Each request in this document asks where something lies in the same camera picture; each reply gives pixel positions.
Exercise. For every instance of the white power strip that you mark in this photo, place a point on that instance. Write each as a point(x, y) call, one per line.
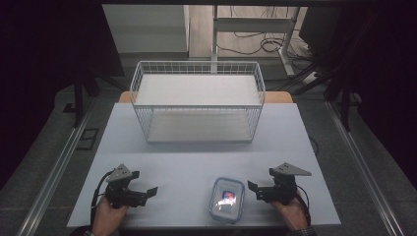
point(309, 77)

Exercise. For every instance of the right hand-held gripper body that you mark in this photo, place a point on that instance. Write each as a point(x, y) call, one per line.
point(281, 188)

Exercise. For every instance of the person's left hand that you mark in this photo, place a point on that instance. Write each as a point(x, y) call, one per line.
point(106, 218)

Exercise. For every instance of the aluminium floor rail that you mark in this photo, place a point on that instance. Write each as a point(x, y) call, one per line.
point(55, 170)
point(360, 167)

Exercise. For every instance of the person's right hand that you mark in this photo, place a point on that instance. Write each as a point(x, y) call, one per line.
point(293, 214)

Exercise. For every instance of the white cabinet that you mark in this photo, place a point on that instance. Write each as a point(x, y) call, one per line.
point(147, 29)

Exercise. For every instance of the dark curtain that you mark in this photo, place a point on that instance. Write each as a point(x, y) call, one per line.
point(377, 65)
point(49, 65)

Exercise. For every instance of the clear food container blue rim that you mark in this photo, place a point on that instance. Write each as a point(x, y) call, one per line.
point(227, 200)

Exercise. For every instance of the white metal desk frame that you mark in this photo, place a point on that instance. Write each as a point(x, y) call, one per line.
point(250, 24)

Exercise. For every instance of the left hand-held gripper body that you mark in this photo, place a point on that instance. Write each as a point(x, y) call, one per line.
point(118, 191)

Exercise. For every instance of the person's right sleeve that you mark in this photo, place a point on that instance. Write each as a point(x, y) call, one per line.
point(301, 232)

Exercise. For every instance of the black metal stand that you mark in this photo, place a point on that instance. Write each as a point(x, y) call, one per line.
point(344, 98)

